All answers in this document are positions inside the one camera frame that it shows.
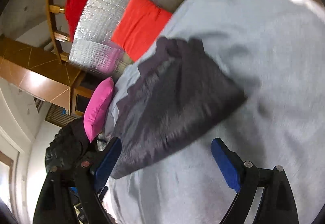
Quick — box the wooden lattice door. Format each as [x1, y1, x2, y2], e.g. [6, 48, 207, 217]
[45, 105, 84, 128]

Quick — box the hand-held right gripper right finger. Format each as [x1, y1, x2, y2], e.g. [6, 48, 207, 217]
[211, 138, 299, 224]

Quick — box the wooden arch column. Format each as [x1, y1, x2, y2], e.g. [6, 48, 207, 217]
[0, 37, 85, 115]

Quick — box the dark quilted zip jacket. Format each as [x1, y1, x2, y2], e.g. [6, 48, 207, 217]
[112, 37, 248, 180]

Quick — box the red-orange pillow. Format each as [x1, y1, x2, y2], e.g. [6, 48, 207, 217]
[111, 0, 173, 62]

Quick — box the pink pillow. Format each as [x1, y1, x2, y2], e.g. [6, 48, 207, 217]
[84, 77, 115, 143]

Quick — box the black puffer coat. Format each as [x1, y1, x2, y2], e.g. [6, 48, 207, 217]
[45, 117, 102, 176]

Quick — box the grey and white bed cover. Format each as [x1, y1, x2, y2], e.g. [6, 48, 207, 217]
[103, 0, 325, 224]

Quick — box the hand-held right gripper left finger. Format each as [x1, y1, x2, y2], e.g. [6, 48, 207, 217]
[32, 137, 122, 224]

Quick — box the silver foil insulation mat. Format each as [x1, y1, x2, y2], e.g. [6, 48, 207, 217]
[69, 0, 190, 80]

